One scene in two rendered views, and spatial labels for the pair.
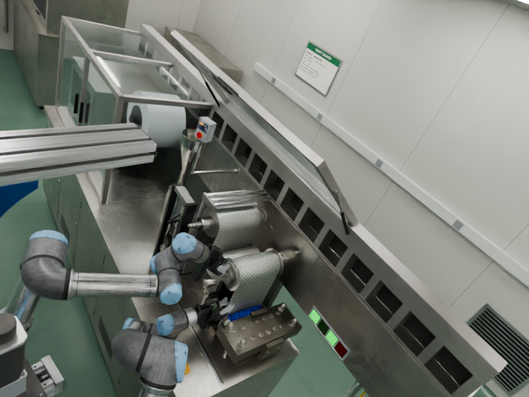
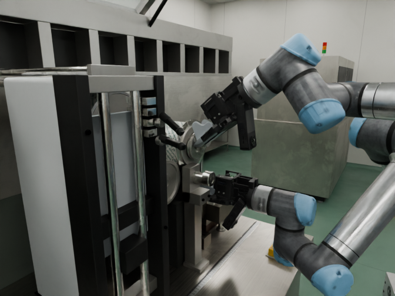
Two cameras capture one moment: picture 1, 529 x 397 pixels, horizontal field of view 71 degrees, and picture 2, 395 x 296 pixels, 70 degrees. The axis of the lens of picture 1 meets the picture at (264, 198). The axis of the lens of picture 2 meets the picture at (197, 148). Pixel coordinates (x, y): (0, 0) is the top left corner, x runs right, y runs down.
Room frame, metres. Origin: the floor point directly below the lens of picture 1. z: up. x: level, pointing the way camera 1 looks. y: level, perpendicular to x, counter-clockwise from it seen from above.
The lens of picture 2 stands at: (1.32, 0.77, 1.44)
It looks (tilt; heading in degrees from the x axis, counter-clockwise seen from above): 14 degrees down; 262
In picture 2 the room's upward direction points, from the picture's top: straight up
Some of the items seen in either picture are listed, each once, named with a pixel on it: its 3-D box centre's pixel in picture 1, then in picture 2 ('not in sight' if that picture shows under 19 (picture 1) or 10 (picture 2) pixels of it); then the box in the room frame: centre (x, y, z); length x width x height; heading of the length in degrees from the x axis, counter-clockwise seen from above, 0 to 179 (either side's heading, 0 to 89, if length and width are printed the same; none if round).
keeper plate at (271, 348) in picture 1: (271, 350); not in sight; (1.19, -0.32, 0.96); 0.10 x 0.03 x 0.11; 139
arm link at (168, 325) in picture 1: (172, 323); (291, 207); (0.99, 0.13, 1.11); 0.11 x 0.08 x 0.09; 139
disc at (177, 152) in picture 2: (230, 274); (191, 145); (1.24, 0.00, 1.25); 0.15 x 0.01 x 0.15; 49
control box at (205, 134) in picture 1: (204, 129); not in sight; (1.62, 0.39, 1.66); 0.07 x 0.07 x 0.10; 68
